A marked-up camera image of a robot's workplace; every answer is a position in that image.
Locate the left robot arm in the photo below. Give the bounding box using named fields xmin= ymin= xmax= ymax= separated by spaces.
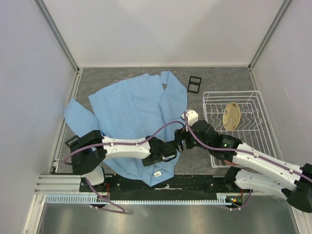
xmin=64 ymin=130 xmax=179 ymax=192

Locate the black plastic frame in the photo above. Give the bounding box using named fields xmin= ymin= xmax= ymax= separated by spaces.
xmin=187 ymin=76 xmax=202 ymax=94
xmin=65 ymin=135 xmax=79 ymax=148

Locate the light blue shirt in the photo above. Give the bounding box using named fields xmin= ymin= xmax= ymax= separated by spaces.
xmin=63 ymin=70 xmax=189 ymax=188

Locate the black plastic frame back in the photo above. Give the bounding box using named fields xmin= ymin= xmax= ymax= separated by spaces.
xmin=187 ymin=76 xmax=202 ymax=94

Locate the white wire dish rack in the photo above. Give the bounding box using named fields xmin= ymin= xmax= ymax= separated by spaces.
xmin=203 ymin=91 xmax=279 ymax=158

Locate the beige ceramic plate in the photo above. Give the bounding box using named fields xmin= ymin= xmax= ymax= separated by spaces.
xmin=222 ymin=102 xmax=241 ymax=131

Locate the black plastic frame left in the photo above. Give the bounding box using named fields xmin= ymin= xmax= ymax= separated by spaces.
xmin=65 ymin=135 xmax=79 ymax=148

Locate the white slotted cable duct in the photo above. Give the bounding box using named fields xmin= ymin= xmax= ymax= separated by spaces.
xmin=45 ymin=193 xmax=239 ymax=205

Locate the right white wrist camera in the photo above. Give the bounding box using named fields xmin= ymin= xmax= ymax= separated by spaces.
xmin=181 ymin=109 xmax=198 ymax=126

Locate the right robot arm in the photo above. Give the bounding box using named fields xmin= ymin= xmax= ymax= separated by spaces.
xmin=175 ymin=120 xmax=312 ymax=213

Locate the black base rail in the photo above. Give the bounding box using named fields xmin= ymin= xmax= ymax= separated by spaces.
xmin=93 ymin=174 xmax=241 ymax=201

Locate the pink ceramic cup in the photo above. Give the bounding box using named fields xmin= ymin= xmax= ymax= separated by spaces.
xmin=224 ymin=160 xmax=233 ymax=166

